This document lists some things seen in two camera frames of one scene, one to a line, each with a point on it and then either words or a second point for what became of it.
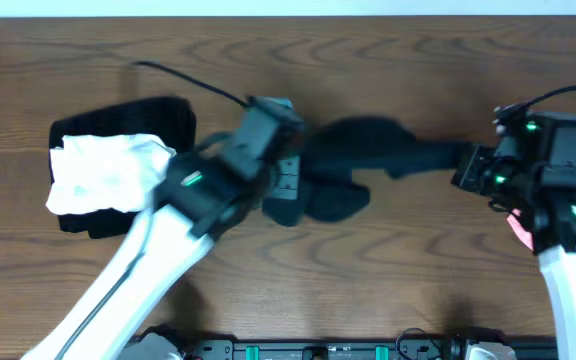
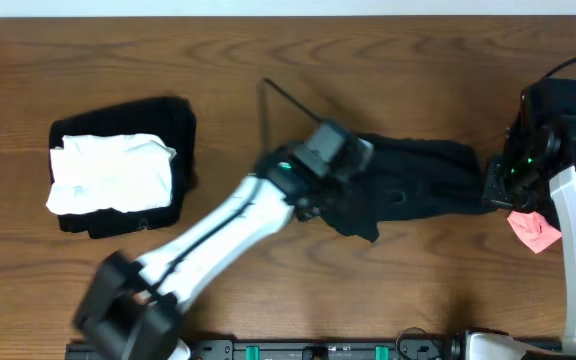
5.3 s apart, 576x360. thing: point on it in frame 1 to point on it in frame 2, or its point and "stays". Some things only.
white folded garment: [91, 173] stays
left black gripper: [288, 178] to [341, 201]
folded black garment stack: [171, 121] stays
